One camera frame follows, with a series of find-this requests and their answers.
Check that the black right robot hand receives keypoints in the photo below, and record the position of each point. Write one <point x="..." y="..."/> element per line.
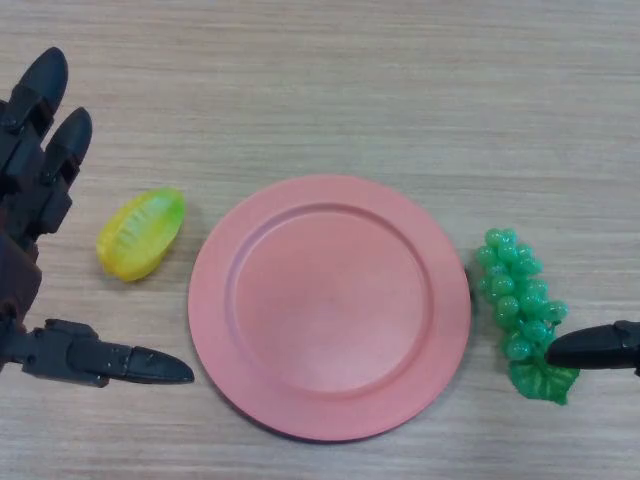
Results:
<point x="595" y="347"/>

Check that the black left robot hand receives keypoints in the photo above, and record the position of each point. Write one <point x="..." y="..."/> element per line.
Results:
<point x="30" y="160"/>

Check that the green grape bunch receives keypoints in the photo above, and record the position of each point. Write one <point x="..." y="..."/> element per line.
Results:
<point x="520" y="295"/>

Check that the pink round plate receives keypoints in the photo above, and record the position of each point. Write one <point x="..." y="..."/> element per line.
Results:
<point x="330" y="310"/>

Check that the yellow green starfruit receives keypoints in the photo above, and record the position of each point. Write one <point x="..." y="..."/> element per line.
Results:
<point x="140" y="235"/>

